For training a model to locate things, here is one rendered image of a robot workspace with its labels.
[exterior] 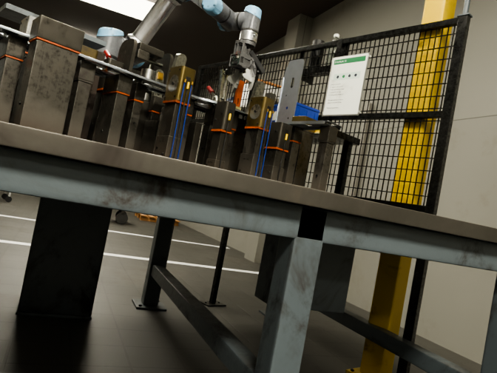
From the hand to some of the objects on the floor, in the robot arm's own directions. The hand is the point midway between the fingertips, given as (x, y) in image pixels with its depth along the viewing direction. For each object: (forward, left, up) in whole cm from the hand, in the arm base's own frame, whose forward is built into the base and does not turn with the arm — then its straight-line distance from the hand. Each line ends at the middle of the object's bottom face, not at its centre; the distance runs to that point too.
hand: (242, 90), depth 192 cm
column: (-44, -55, -111) cm, 132 cm away
